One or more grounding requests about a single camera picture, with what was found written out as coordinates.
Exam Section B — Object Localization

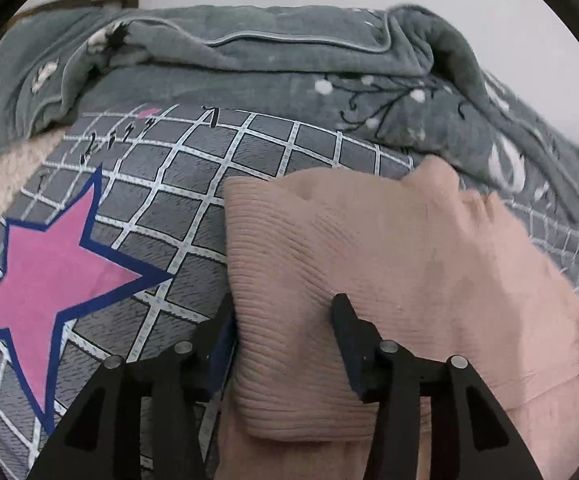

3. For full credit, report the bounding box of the dark wooden headboard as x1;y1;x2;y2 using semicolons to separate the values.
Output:
10;0;140;22

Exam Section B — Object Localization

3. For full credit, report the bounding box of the grey-green fleece blanket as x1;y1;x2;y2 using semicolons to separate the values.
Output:
0;6;579;228

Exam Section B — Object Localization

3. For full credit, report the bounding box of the grey checked duvet cover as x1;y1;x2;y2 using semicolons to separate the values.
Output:
0;105;579;479

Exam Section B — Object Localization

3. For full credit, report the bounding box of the pink knit sweater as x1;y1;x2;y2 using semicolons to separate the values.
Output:
216;156;579;479

